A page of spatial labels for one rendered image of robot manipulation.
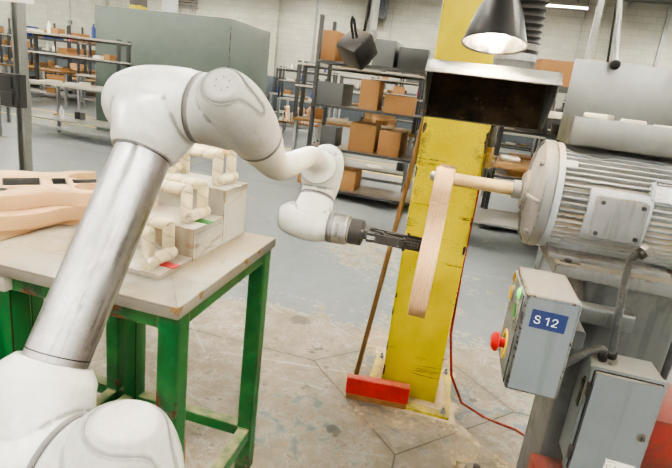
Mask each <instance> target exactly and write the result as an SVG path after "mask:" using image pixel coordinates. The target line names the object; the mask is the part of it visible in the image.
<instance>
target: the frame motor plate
mask: <svg viewBox="0 0 672 468"><path fill-rule="evenodd" d="M540 248H541V250H542V253H543V255H544V257H545V259H546V261H547V263H548V265H549V267H550V269H551V271H552V273H556V274H561V275H565V276H566V277H567V278H572V279H577V280H582V281H587V282H592V283H598V284H603V285H608V286H613V287H618V288H619V287H620V286H619V285H620V283H621V282H620V281H621V280H620V279H621V277H622V273H623V270H619V269H613V268H608V267H602V266H597V265H592V264H586V263H581V262H576V261H573V260H572V259H570V258H565V259H560V258H553V257H548V256H547V254H546V252H545V250H544V248H543V246H540ZM666 272H667V273H668V274H669V278H668V279H667V278H662V277H656V276H651V275H645V274H640V273H635V272H631V276H630V280H629V284H628V285H629V286H628V288H627V289H629V290H634V291H639V292H644V293H649V294H654V295H659V296H665V297H670V298H672V270H670V269H666Z"/></svg>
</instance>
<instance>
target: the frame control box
mask: <svg viewBox="0 0 672 468"><path fill-rule="evenodd" d="M512 285H513V290H512V296H511V299H509V302H508V306H507V311H506V315H505V319H504V324H503V328H502V332H501V337H502V338H506V340H505V347H504V348H501V347H498V349H499V357H500V365H501V373H502V381H503V382H504V386H505V387H506V388H509V389H513V390H517V391H521V392H525V393H529V394H533V395H537V396H541V397H545V398H549V399H553V400H555V399H556V398H557V396H558V392H559V389H560V385H561V381H562V378H563V374H564V371H565V368H567V367H569V366H570V365H572V364H574V363H576V362H578V361H580V360H582V359H584V358H587V357H589V356H591V355H593V354H596V353H598V354H597V357H596V358H597V361H598V362H600V363H602V364H605V365H607V364H608V361H607V359H608V357H607V355H608V349H607V348H606V347H605V346H603V345H596V346H592V347H589V348H587V349H584V350H582V351H580V352H578V353H576V354H574V355H572V356H570V357H568V356H569V353H570V349H571V345H572V342H573V338H574V335H575V331H576V327H577V324H578V320H579V317H580V313H581V309H582V304H581V302H580V301H579V299H578V297H577V295H576V293H575V292H574V290H573V288H572V286H571V284H570V283H569V281H568V279H567V277H566V276H565V275H561V274H556V273H551V272H546V271H541V270H536V269H530V268H525V267H519V268H518V278H517V282H516V284H514V281H513V283H512ZM520 286H523V293H522V297H521V300H520V301H518V298H517V291H518V289H519V288H520ZM515 302H517V309H516V314H515V317H514V318H513V317H512V311H513V306H514V303H515Z"/></svg>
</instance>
